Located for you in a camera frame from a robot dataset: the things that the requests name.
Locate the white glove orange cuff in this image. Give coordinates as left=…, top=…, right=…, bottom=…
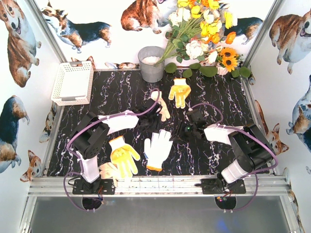
left=144, top=130, right=173, bottom=172

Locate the yellow palm glove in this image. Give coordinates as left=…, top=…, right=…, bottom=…
left=109, top=136, right=140, bottom=179

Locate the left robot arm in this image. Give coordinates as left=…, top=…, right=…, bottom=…
left=66, top=99, right=163, bottom=184

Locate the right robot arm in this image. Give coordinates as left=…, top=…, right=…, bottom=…
left=170, top=110, right=277, bottom=184

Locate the white plastic storage basket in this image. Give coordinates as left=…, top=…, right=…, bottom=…
left=51, top=61, right=94, bottom=106

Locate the cream knit glove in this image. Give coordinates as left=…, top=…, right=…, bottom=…
left=150, top=91, right=171, bottom=122

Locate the orange dotted glove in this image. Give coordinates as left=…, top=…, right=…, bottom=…
left=168, top=78, right=191, bottom=109

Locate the cream glove at front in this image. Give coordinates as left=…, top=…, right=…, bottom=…
left=99, top=162, right=131, bottom=187

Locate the grey metal bucket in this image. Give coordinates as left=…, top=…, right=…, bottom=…
left=138, top=46, right=165, bottom=83

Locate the small sunflower pot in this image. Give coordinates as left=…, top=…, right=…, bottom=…
left=216, top=47, right=243, bottom=75

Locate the artificial flower bouquet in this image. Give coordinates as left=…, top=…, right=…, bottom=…
left=159, top=0, right=238, bottom=64

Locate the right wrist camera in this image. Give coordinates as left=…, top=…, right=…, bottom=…
left=186, top=109, right=199, bottom=121

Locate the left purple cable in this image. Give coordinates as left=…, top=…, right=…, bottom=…
left=63, top=87, right=161, bottom=212

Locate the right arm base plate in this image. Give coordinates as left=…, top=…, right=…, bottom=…
left=194, top=174, right=246, bottom=194

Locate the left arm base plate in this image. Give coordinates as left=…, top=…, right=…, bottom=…
left=72, top=177, right=116, bottom=195

